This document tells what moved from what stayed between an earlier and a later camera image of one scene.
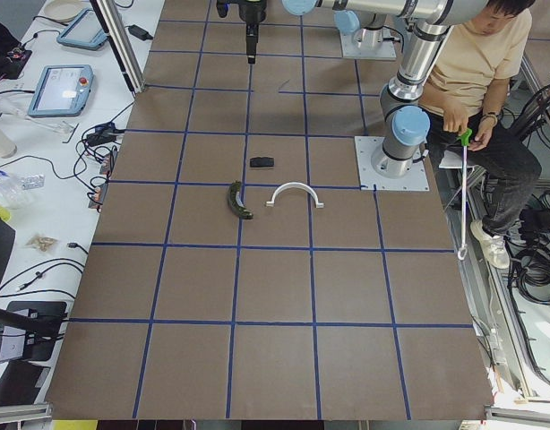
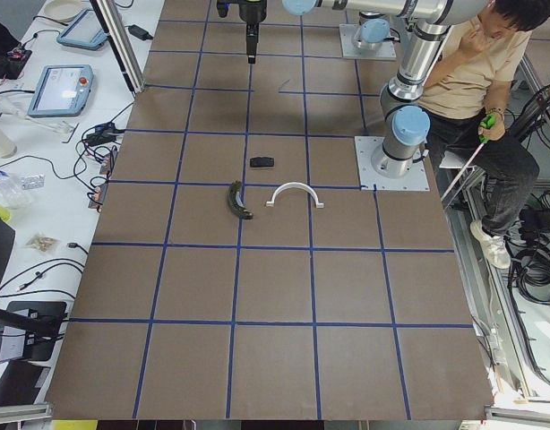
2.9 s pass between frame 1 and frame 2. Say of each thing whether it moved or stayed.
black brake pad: stayed
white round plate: stayed
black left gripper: stayed
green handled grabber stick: moved
